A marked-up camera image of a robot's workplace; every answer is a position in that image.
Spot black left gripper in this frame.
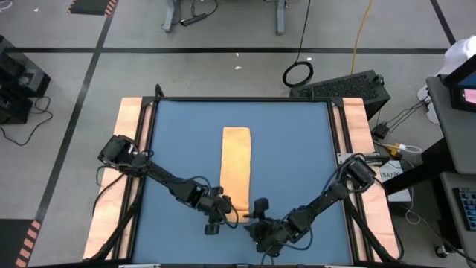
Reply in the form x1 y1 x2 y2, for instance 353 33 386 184
202 185 239 236

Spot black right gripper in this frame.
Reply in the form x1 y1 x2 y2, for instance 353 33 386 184
242 197 298 257

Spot yellow orange waffle towel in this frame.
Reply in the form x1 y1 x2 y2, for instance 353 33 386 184
219 126 252 224

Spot wooden table side board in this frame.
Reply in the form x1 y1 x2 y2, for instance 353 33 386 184
83 97 153 260
332 97 401 261

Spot white labelled box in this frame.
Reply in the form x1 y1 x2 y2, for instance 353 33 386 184
378 159 413 204

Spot black power adapter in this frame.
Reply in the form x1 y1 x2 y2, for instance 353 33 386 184
371 124 390 141

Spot black perforated computer tower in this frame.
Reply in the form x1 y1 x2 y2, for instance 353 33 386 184
289 69 391 121

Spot black desk support beam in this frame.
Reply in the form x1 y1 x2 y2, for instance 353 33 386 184
382 137 447 195

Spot black power strip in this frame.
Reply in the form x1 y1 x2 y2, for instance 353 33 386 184
179 13 208 28

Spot black keyboard blue keys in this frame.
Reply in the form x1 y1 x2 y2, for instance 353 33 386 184
451 186 476 232

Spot black mat orange striped edges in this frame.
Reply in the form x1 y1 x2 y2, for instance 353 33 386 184
0 218 42 268
66 0 119 16

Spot grey desk top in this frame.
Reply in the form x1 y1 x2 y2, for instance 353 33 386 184
425 74 476 176
440 171 476 268

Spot black equipment case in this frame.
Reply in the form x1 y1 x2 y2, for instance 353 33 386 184
0 87 34 126
0 35 52 98

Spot black framed screen device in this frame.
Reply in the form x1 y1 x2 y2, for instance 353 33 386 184
442 54 476 113

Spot white rounded object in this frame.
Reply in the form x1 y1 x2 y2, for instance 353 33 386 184
416 35 476 126

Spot black aluminium table frame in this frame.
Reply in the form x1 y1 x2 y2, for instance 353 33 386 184
89 83 405 268

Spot black hanging coiled cable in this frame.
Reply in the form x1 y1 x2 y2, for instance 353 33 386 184
281 0 314 89

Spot white yellow cable plug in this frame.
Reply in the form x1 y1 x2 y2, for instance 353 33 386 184
382 142 423 156

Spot black floor cable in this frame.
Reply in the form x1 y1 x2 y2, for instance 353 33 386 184
0 95 54 147

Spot yellow hanging cable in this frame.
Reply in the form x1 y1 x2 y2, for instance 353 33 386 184
350 0 373 74

